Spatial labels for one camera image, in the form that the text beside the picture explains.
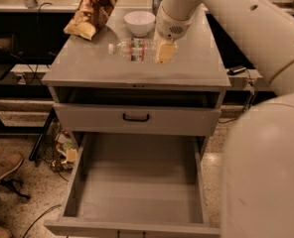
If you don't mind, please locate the black wire waste basket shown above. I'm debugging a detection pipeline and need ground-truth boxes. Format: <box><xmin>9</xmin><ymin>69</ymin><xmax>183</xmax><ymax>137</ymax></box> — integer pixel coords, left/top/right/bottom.
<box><xmin>37</xmin><ymin>119</ymin><xmax>74</xmax><ymax>172</ymax></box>

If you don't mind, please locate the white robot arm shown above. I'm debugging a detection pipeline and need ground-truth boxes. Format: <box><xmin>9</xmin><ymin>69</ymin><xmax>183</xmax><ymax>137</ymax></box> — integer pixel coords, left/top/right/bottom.
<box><xmin>157</xmin><ymin>0</ymin><xmax>294</xmax><ymax>238</ymax></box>

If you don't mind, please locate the open grey bottom drawer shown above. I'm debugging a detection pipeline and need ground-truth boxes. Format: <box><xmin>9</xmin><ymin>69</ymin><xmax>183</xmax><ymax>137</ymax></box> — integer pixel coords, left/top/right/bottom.
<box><xmin>44</xmin><ymin>133</ymin><xmax>220</xmax><ymax>238</ymax></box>

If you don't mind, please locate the white ceramic bowl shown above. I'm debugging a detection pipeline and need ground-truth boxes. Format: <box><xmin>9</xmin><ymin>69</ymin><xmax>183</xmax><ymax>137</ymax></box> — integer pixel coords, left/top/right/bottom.
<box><xmin>124</xmin><ymin>11</ymin><xmax>156</xmax><ymax>37</ymax></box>

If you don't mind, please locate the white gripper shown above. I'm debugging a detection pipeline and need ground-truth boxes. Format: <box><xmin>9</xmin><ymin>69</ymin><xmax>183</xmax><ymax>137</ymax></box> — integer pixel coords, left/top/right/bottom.
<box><xmin>155</xmin><ymin>6</ymin><xmax>193</xmax><ymax>63</ymax></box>

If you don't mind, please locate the black floor cable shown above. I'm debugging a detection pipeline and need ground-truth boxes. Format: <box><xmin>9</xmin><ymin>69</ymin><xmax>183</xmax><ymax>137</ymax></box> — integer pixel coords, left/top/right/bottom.
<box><xmin>21</xmin><ymin>203</ymin><xmax>63</xmax><ymax>238</ymax></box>

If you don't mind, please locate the closed grey middle drawer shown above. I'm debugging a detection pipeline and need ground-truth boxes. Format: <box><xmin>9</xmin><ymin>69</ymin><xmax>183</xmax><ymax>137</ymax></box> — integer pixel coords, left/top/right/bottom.
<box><xmin>54</xmin><ymin>103</ymin><xmax>221</xmax><ymax>136</ymax></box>

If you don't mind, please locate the brown chip bag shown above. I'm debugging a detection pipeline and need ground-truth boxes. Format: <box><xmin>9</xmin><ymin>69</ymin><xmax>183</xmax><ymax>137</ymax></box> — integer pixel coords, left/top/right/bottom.
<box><xmin>64</xmin><ymin>0</ymin><xmax>118</xmax><ymax>41</ymax></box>

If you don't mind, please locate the grey metal drawer cabinet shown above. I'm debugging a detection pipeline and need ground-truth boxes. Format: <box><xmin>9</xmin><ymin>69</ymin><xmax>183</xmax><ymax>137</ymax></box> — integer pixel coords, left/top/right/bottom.
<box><xmin>41</xmin><ymin>6</ymin><xmax>232</xmax><ymax>238</ymax></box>

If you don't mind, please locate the black drawer handle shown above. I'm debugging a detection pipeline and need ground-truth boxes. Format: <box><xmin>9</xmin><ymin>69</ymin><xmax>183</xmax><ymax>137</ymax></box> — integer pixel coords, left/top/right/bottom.
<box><xmin>122</xmin><ymin>113</ymin><xmax>150</xmax><ymax>122</ymax></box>

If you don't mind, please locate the clear plastic water bottle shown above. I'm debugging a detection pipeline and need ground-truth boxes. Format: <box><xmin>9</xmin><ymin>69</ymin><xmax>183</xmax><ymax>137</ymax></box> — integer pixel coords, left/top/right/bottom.
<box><xmin>107</xmin><ymin>38</ymin><xmax>156</xmax><ymax>62</ymax></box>

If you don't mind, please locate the black power adapter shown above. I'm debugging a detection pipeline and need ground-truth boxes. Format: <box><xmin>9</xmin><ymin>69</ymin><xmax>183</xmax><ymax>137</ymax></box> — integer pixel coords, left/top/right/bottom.
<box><xmin>227</xmin><ymin>65</ymin><xmax>246</xmax><ymax>75</ymax></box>

